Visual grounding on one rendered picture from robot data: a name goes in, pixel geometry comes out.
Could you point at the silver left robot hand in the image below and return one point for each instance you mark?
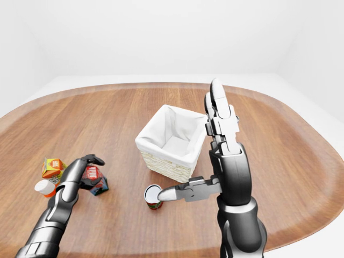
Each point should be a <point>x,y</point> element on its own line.
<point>73,172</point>

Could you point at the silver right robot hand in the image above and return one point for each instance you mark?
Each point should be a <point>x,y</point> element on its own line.
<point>235,172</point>

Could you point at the red and blue milk carton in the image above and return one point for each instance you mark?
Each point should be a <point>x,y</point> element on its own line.
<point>100,185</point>

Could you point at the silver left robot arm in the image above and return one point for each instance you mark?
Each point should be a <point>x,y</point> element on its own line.
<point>51,217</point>

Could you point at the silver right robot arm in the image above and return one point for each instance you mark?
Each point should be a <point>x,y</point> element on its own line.
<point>242,231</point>

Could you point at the wicker basket with white liner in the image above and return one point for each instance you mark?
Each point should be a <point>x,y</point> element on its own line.
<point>172,139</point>

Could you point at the orange juice carton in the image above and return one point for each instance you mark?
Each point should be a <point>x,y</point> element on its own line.
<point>52,168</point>

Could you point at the orange bottle with white cap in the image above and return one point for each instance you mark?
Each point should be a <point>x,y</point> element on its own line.
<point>44,187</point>

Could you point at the red tin can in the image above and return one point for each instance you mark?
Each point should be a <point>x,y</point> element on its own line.
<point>151,194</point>

